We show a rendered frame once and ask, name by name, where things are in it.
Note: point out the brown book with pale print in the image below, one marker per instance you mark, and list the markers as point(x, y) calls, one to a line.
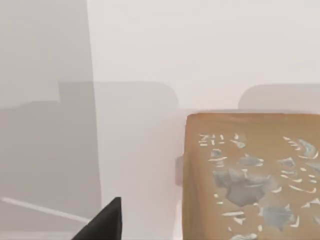
point(250, 175)

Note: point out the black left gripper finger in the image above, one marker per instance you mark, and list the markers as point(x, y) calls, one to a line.
point(107, 223)

